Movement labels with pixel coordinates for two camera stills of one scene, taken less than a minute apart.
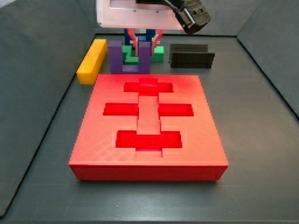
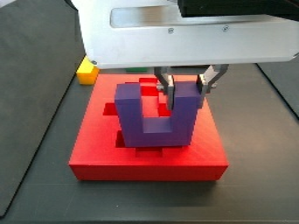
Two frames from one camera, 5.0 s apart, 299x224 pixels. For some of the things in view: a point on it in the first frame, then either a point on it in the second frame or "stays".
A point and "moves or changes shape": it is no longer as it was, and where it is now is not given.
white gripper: [128, 15] -> [144, 33]
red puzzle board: [149, 131] stays
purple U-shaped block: [116, 58] moves or changes shape
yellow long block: [92, 62] stays
